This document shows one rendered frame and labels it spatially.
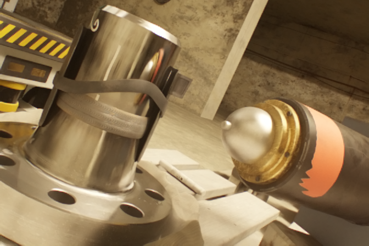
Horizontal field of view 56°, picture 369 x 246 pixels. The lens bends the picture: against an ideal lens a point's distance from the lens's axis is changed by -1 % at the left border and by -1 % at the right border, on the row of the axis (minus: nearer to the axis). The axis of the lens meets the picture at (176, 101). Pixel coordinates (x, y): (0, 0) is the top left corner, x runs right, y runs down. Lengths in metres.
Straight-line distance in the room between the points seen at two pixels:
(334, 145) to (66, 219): 0.26
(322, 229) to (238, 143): 0.23
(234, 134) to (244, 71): 9.77
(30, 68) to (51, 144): 0.40
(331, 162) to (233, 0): 4.39
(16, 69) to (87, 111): 0.40
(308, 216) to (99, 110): 0.32
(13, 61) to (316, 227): 0.61
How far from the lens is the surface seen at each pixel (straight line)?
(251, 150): 0.33
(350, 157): 0.38
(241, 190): 1.25
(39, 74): 0.82
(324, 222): 0.52
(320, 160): 0.35
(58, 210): 0.35
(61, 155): 0.40
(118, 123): 0.39
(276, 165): 0.34
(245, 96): 9.94
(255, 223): 0.77
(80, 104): 0.40
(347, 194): 0.40
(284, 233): 0.47
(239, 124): 0.33
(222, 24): 4.63
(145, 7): 5.32
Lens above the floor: 0.35
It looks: 4 degrees down
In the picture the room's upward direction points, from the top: 24 degrees clockwise
